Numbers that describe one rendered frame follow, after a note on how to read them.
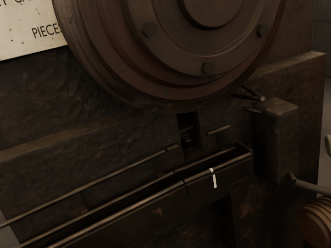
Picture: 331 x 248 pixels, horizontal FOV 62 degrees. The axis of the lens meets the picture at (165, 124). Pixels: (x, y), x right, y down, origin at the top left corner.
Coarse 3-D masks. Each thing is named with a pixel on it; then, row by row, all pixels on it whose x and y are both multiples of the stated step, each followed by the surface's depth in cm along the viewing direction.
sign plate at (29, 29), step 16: (0, 0) 51; (16, 0) 52; (32, 0) 53; (48, 0) 54; (0, 16) 52; (16, 16) 53; (32, 16) 54; (48, 16) 55; (0, 32) 53; (16, 32) 54; (32, 32) 55; (48, 32) 56; (0, 48) 54; (16, 48) 55; (32, 48) 56; (48, 48) 57
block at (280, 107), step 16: (272, 112) 71; (288, 112) 70; (256, 128) 79; (272, 128) 73; (288, 128) 72; (256, 144) 82; (272, 144) 75; (288, 144) 74; (256, 160) 85; (272, 160) 77; (288, 160) 77; (272, 176) 80
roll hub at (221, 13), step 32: (128, 0) 39; (160, 0) 42; (192, 0) 42; (224, 0) 44; (256, 0) 48; (160, 32) 43; (192, 32) 46; (224, 32) 48; (256, 32) 49; (192, 64) 47; (224, 64) 49
